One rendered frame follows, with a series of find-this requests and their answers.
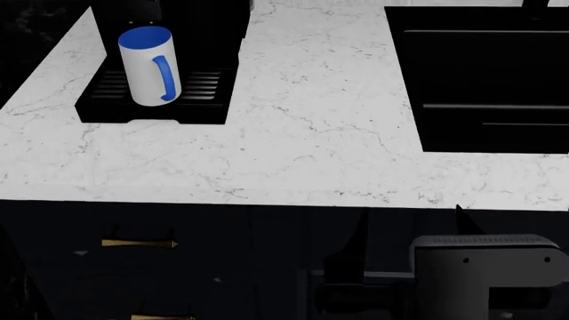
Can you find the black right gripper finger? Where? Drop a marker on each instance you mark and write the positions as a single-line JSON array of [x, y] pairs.
[[349, 256], [467, 223]]

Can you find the black coffee machine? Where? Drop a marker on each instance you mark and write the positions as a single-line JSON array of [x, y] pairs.
[[200, 40]]

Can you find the grey wrist camera housing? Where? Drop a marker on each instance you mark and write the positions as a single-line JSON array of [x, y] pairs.
[[471, 276]]

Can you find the black faucet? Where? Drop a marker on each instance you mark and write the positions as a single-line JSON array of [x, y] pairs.
[[535, 8]]

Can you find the dark cabinet front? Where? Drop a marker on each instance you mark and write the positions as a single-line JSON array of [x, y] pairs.
[[249, 260]]

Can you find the black sink basin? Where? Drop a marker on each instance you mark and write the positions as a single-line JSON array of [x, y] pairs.
[[484, 83]]

